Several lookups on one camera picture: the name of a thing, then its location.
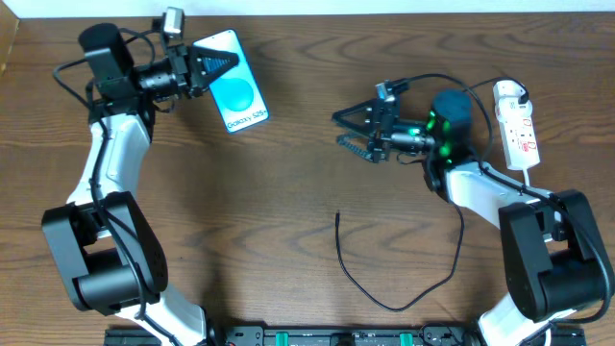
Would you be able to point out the white power strip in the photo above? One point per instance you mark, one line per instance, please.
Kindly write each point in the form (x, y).
(518, 137)

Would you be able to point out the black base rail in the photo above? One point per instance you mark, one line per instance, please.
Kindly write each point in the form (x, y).
(258, 336)

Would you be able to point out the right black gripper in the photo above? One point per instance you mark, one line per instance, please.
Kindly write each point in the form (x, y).
(380, 129)

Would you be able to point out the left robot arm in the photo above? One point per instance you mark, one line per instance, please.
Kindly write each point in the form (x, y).
(108, 256)

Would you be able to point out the white charger plug adapter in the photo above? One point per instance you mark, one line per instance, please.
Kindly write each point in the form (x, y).
(508, 107)

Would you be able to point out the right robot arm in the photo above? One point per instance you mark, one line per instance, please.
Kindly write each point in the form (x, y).
(555, 262)

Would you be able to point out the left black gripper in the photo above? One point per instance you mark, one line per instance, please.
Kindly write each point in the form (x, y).
(184, 70)

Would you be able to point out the blue Galaxy smartphone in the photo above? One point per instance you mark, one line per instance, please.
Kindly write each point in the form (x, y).
(236, 92)

